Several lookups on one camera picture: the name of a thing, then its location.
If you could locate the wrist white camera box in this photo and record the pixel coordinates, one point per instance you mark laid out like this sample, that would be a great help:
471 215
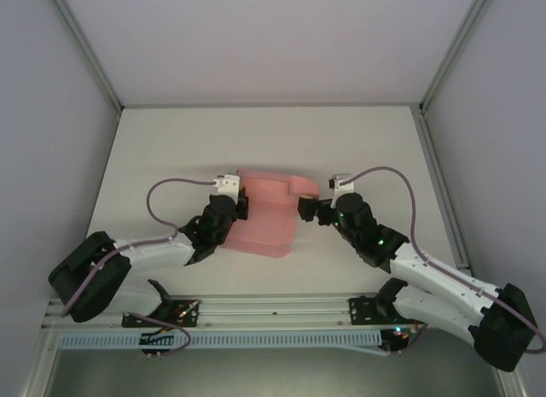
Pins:
228 184
341 188

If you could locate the pink paper box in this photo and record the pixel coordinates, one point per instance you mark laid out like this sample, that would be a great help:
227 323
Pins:
268 226

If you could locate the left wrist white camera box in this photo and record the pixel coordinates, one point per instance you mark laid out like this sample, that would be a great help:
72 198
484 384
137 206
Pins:
228 184

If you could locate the right aluminium frame post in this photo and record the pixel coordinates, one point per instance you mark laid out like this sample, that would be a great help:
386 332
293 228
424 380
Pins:
454 51

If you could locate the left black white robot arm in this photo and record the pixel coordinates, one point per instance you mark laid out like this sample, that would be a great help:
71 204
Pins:
145 254

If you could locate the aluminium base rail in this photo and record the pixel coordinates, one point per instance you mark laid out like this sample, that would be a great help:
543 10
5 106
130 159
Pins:
273 305

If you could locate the right black controller box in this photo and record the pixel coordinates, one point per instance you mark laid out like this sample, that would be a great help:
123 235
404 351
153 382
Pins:
394 345

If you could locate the black mounting plate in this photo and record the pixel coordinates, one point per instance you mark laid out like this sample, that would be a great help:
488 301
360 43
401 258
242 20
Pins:
362 311
136 319

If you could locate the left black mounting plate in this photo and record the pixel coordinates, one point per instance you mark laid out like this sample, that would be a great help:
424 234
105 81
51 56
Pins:
136 319

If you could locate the left aluminium frame post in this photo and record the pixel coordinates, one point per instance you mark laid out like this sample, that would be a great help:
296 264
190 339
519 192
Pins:
88 51

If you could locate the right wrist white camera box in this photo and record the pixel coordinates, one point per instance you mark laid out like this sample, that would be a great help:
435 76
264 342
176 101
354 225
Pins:
341 188

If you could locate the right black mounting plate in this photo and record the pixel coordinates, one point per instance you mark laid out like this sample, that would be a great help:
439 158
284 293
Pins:
362 311

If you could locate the black controller box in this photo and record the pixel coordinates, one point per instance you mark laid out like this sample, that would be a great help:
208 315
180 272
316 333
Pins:
149 351
394 345

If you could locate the left black controller box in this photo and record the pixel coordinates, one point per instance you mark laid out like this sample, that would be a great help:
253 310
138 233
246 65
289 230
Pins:
149 351

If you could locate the lower aluminium frame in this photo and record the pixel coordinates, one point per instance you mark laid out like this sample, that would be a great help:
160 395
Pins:
40 363

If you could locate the aluminium frame post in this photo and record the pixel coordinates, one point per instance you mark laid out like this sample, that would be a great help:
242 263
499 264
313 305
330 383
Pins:
454 51
88 51

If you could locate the aluminium side rail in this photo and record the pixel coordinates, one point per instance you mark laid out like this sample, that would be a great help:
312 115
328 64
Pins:
429 141

